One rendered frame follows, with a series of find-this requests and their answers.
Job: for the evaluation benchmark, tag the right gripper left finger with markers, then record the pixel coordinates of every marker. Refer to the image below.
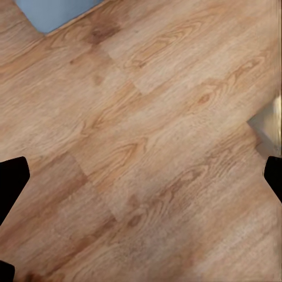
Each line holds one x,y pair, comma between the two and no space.
14,175

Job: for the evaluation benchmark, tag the sofa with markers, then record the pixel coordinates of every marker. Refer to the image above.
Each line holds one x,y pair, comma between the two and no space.
53,16

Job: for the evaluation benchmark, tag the coffee table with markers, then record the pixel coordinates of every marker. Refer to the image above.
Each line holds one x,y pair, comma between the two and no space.
267,123

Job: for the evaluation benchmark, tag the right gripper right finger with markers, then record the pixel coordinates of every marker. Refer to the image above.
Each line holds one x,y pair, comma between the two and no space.
273,174

